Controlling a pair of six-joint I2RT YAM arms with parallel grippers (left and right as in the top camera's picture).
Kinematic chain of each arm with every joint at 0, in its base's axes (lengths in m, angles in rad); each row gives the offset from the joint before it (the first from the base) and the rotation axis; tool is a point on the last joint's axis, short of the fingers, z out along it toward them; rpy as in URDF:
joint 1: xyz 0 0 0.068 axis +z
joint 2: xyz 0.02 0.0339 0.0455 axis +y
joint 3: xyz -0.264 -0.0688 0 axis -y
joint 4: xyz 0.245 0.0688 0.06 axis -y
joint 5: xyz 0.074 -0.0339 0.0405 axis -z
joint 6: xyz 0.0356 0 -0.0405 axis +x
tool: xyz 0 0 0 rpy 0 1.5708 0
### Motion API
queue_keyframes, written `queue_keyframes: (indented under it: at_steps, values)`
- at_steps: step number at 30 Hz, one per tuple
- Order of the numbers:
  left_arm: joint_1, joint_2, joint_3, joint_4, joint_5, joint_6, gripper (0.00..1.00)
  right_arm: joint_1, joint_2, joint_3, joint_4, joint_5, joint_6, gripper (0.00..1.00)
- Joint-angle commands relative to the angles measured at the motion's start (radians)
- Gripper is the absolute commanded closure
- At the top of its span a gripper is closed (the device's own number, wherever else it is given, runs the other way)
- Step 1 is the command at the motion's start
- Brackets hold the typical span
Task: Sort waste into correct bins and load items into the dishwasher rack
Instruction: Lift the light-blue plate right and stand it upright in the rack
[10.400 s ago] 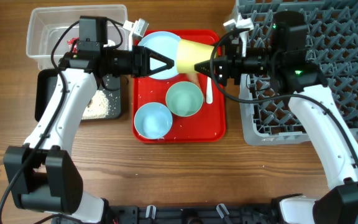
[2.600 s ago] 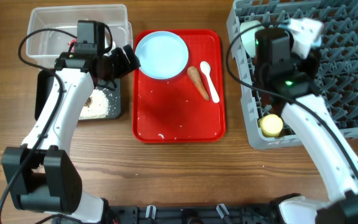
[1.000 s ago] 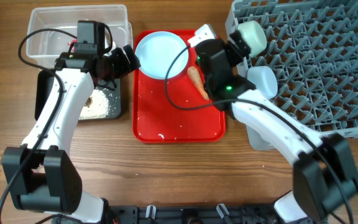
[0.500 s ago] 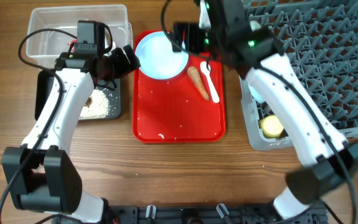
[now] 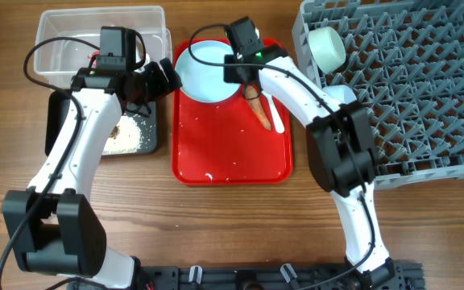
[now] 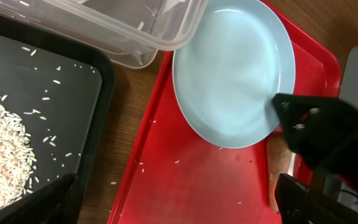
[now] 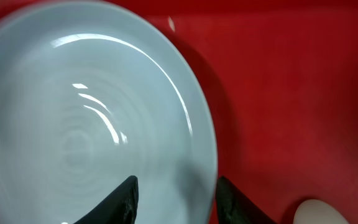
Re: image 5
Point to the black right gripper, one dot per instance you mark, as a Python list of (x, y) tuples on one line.
[(228, 76)]

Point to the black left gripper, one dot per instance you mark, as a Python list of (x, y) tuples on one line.
[(159, 88)]

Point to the carrot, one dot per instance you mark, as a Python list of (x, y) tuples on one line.
[(252, 97)]

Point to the light blue plate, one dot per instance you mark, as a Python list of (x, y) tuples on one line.
[(201, 82)]

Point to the red snack wrapper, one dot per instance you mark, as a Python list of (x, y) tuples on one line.
[(96, 53)]

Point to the white plastic spoon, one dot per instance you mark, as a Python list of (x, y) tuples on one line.
[(277, 121)]

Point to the green bowl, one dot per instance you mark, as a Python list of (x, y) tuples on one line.
[(327, 49)]

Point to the light blue bowl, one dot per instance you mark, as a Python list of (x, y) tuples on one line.
[(341, 93)]

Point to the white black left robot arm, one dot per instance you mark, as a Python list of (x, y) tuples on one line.
[(52, 227)]

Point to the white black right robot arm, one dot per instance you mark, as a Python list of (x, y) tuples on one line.
[(341, 148)]

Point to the grey dishwasher rack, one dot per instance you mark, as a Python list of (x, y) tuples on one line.
[(405, 64)]

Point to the brown food scrap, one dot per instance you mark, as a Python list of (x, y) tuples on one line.
[(114, 133)]

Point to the rice pile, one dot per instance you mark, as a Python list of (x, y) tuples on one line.
[(137, 135)]

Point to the red serving tray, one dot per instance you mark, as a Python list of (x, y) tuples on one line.
[(224, 143)]

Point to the clear plastic bin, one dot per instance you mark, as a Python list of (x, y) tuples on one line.
[(59, 61)]

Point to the black plastic tray bin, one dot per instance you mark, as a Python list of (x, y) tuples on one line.
[(58, 108)]

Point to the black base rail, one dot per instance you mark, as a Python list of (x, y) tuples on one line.
[(174, 278)]

